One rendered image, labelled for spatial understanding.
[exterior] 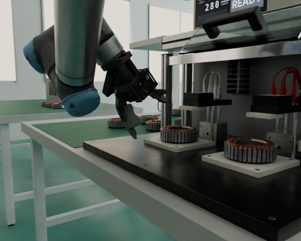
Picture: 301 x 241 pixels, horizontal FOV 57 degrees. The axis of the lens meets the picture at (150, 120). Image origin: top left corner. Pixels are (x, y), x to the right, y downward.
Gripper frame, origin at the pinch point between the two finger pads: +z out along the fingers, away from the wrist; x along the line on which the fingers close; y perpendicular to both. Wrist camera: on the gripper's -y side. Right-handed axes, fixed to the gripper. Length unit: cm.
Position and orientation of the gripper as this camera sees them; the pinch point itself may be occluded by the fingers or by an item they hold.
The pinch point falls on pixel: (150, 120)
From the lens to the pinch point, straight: 76.7
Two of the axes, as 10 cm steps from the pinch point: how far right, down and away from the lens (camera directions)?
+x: 5.7, -6.6, 4.9
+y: 6.3, -0.4, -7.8
